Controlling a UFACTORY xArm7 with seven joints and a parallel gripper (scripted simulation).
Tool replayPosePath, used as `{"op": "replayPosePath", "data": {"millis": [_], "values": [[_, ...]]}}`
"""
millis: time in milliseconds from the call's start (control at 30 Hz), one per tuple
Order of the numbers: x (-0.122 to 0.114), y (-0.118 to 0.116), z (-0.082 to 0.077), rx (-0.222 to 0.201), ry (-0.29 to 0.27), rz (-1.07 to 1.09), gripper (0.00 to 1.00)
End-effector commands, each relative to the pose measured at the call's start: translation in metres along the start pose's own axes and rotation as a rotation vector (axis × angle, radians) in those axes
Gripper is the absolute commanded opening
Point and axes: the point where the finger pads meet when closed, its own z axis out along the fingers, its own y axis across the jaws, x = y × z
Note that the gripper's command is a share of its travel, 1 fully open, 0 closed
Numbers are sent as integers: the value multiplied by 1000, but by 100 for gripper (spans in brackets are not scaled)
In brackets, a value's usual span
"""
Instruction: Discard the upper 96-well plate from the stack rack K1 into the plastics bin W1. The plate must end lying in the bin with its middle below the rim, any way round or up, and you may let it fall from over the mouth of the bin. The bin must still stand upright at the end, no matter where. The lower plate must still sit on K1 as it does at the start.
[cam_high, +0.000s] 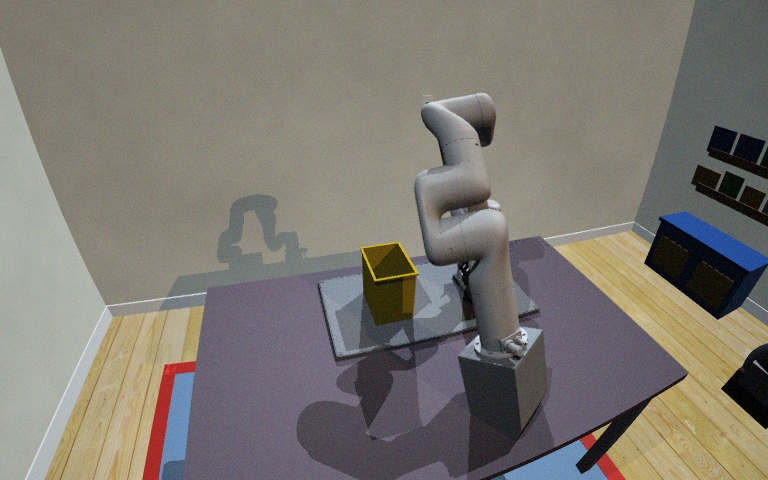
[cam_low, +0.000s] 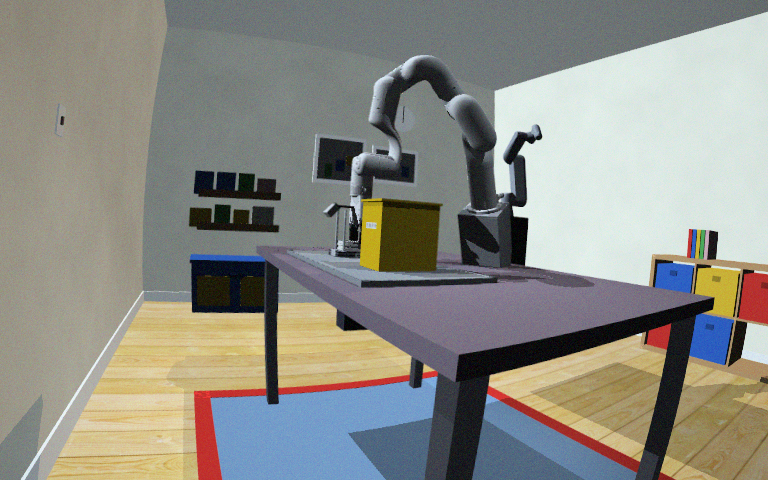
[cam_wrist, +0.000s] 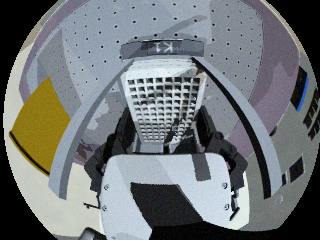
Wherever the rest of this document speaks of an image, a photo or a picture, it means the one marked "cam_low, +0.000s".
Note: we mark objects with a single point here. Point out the yellow box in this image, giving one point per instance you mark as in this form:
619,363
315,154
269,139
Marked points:
399,235

